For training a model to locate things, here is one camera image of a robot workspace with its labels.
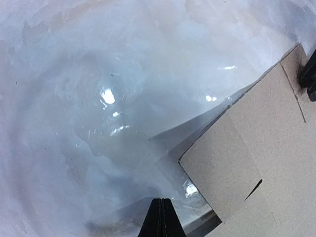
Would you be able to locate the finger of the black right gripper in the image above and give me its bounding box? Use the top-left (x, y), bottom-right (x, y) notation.
top-left (298, 50), bottom-right (316, 102)

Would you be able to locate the brown cardboard box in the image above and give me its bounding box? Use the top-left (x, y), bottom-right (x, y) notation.
top-left (180, 44), bottom-right (316, 237)

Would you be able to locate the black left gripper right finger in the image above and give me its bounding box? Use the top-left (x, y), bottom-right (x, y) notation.
top-left (161, 198), bottom-right (185, 237)

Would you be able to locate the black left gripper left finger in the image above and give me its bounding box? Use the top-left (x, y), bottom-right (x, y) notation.
top-left (138, 198), bottom-right (162, 237)

